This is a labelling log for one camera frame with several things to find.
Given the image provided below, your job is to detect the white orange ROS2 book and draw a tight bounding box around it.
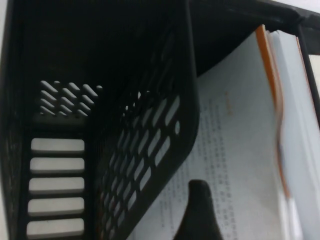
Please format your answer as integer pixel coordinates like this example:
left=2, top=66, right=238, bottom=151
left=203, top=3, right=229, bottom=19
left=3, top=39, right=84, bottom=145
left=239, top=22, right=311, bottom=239
left=129, top=23, right=320, bottom=240

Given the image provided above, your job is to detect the black plastic book stand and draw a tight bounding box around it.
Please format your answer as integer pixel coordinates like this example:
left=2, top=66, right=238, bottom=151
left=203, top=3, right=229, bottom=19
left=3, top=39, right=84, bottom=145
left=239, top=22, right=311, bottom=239
left=0, top=0, right=320, bottom=240

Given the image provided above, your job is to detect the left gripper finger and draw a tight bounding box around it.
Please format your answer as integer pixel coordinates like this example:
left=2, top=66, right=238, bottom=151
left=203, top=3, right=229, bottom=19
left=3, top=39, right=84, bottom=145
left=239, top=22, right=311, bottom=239
left=174, top=179, right=227, bottom=240

